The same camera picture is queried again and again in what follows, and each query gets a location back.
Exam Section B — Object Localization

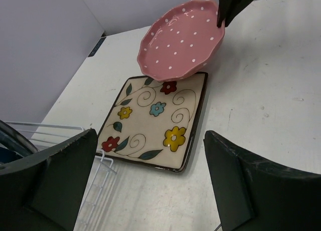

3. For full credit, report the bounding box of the pink polka dot plate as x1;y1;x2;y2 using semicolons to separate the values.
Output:
137;0;225;81

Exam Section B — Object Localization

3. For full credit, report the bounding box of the teal leaf-shaped plate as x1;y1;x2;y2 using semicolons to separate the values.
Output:
1;121;38;165

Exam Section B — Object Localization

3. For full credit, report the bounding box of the cream floral square plate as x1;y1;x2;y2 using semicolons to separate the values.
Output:
97;72;208;172

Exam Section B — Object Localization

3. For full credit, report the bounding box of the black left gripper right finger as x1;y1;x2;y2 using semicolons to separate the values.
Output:
204;130;320;230

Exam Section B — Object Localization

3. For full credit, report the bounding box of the black logo label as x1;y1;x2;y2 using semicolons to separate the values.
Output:
88;37;106;57

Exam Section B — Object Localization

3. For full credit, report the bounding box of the white wire dish rack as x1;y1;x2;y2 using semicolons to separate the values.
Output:
6;121;117;230

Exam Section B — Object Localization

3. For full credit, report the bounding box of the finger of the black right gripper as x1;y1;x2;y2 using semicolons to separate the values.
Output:
217;0;239;28
225;0;254;27

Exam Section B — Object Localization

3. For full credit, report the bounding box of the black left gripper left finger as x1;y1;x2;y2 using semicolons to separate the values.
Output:
1;129;98;230

